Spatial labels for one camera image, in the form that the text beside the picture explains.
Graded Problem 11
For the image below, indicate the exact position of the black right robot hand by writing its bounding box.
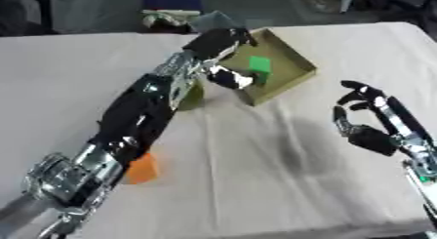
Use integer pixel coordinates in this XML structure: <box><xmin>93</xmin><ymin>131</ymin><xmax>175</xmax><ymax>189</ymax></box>
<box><xmin>331</xmin><ymin>80</ymin><xmax>436</xmax><ymax>158</ymax></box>

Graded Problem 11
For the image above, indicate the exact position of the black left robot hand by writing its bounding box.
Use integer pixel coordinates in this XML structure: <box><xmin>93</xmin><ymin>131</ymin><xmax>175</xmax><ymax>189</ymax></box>
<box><xmin>180</xmin><ymin>27</ymin><xmax>259</xmax><ymax>91</ymax></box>

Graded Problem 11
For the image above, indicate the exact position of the tan cardboard box green inside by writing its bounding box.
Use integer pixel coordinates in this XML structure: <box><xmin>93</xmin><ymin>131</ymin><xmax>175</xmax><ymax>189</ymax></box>
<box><xmin>176</xmin><ymin>27</ymin><xmax>320</xmax><ymax>111</ymax></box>

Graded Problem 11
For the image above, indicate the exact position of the grey flat panel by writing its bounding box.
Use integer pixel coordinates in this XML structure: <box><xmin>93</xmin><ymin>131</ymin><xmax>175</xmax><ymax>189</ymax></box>
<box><xmin>189</xmin><ymin>10</ymin><xmax>243</xmax><ymax>33</ymax></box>

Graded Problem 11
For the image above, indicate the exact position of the green block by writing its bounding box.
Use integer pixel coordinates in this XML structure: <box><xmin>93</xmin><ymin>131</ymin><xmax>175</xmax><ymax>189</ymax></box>
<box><xmin>247</xmin><ymin>55</ymin><xmax>273</xmax><ymax>85</ymax></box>

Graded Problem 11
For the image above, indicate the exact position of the white and green bag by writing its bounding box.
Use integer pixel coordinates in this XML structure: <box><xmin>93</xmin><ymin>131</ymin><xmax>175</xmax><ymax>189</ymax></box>
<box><xmin>139</xmin><ymin>9</ymin><xmax>202</xmax><ymax>33</ymax></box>

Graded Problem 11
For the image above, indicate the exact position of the blue bag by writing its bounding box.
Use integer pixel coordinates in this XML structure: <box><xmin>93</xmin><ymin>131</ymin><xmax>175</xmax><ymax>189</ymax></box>
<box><xmin>139</xmin><ymin>0</ymin><xmax>205</xmax><ymax>12</ymax></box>

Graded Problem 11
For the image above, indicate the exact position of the orange block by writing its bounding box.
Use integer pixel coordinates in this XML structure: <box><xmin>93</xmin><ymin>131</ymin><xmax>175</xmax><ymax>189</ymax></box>
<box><xmin>121</xmin><ymin>152</ymin><xmax>163</xmax><ymax>185</ymax></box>

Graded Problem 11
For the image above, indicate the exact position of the black chair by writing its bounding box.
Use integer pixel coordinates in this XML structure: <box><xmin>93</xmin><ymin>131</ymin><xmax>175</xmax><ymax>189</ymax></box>
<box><xmin>0</xmin><ymin>0</ymin><xmax>60</xmax><ymax>38</ymax></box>

